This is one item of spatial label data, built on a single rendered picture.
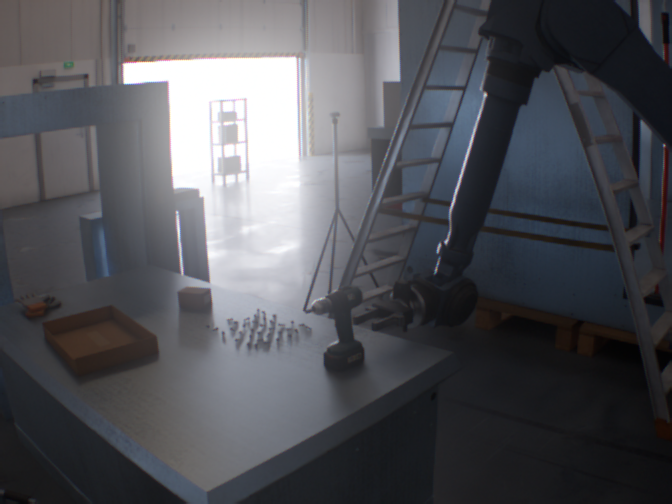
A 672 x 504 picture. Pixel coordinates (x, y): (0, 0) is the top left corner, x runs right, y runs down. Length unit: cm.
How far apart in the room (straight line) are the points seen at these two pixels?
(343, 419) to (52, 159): 1005
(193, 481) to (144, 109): 227
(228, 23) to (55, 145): 444
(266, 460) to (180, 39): 1140
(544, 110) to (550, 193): 48
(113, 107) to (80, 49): 841
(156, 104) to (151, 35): 887
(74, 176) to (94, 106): 833
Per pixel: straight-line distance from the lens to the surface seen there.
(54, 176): 1133
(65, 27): 1154
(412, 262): 429
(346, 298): 180
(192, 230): 437
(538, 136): 363
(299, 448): 150
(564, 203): 360
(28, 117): 305
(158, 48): 1221
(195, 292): 244
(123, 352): 202
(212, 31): 1291
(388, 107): 776
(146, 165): 331
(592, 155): 275
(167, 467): 147
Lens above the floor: 144
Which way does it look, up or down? 15 degrees down
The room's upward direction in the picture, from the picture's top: 1 degrees counter-clockwise
